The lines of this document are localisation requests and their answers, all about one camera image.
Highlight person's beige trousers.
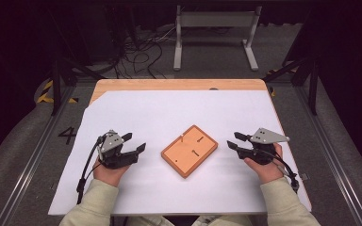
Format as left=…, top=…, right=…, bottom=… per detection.
left=128, top=215, right=253, bottom=226

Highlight person's left hand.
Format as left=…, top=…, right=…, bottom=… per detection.
left=92, top=157, right=131, bottom=188

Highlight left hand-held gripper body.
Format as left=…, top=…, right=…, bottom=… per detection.
left=97, top=129, right=140, bottom=170

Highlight yellow black hazard tape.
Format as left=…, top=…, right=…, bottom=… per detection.
left=36, top=79, right=79, bottom=105

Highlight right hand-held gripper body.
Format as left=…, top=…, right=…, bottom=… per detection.
left=237, top=127, right=290, bottom=167

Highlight white sheet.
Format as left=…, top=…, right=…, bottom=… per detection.
left=47, top=89, right=312, bottom=217

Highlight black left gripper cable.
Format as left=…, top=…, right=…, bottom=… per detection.
left=75, top=135, right=106, bottom=205

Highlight white metal stand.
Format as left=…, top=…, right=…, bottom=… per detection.
left=173, top=5, right=263, bottom=72

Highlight tangle of black floor cables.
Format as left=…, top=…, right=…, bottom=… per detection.
left=114, top=26, right=178, bottom=80

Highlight person's right hand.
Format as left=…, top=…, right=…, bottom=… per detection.
left=243, top=142, right=286, bottom=186

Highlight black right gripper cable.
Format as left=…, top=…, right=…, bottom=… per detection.
left=257, top=149, right=300, bottom=193

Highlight black metal stand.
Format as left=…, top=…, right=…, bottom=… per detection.
left=262, top=56, right=321, bottom=117
left=48, top=57, right=105, bottom=117

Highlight aluminium floor rail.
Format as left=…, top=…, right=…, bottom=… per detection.
left=0, top=84, right=76, bottom=226
left=295, top=84, right=362, bottom=226

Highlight wooden table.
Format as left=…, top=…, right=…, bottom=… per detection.
left=89, top=78, right=313, bottom=213

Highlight wooden picture frame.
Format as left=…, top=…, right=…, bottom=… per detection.
left=160, top=124, right=220, bottom=179

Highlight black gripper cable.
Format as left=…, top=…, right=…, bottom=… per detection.
left=75, top=135, right=106, bottom=205
left=257, top=149, right=300, bottom=193

